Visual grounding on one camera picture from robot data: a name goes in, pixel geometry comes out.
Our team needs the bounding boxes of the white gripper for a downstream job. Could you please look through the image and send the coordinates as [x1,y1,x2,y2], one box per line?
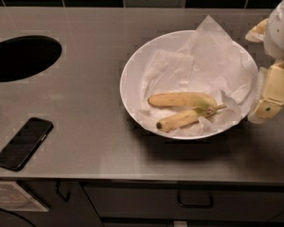
[245,0,284,124]

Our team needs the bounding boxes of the yellow banana bunch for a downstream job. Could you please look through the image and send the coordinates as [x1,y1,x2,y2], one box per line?
[148,92,226,132]

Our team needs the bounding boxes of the white bowl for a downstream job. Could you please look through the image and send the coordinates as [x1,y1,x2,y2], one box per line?
[119,29,259,141]

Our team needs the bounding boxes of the white crumpled paper liner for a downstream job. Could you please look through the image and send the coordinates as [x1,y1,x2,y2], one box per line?
[135,14,258,137]

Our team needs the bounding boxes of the black round counter hole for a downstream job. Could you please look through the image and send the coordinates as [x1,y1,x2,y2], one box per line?
[0,35,62,82]

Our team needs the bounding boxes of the black smartphone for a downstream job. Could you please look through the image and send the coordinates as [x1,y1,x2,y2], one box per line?
[0,117,54,172]

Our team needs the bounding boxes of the white paper label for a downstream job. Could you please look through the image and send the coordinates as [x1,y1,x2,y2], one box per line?
[0,182,49,212]

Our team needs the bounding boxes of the dark drawer with handle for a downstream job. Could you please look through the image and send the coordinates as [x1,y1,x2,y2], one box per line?
[83,183,284,226]

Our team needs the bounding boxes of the black hook handle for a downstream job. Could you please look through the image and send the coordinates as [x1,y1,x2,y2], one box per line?
[55,181,71,202]

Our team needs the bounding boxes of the black cable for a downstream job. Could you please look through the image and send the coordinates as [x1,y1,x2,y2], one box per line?
[0,204,37,227]

